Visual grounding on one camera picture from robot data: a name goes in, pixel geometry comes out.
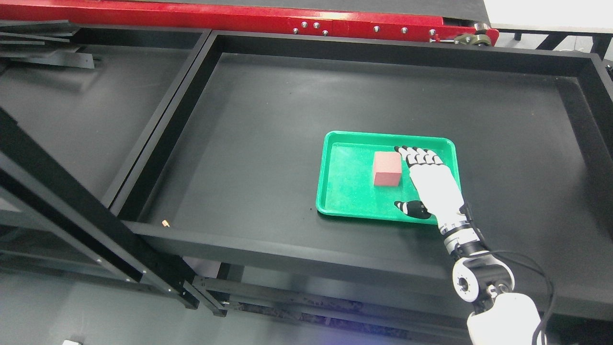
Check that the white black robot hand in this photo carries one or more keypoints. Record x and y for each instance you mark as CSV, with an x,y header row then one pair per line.
x,y
434,182

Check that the pink foam block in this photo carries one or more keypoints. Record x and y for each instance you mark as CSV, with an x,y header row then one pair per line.
x,y
387,168

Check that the green plastic tray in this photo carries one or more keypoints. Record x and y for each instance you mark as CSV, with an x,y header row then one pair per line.
x,y
346,184

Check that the black metal right shelf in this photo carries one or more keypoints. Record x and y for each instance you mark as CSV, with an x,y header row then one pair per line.
x,y
264,157

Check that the black metal shelf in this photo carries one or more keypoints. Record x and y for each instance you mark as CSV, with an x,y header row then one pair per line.
x,y
264,157
87,126

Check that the black metal left shelf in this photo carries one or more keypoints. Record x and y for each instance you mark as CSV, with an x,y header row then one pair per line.
x,y
87,126

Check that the red metal conveyor frame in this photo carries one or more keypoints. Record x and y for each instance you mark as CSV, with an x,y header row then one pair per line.
x,y
277,20

